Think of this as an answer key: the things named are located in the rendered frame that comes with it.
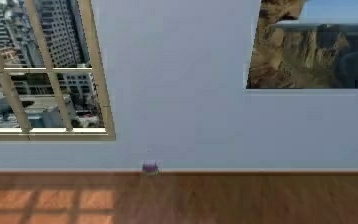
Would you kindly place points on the small purple green object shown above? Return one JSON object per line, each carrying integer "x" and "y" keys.
{"x": 150, "y": 167}

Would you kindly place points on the tan framed window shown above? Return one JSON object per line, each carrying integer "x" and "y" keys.
{"x": 100, "y": 83}

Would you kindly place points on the canyon landscape wall picture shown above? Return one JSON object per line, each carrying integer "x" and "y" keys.
{"x": 297, "y": 56}

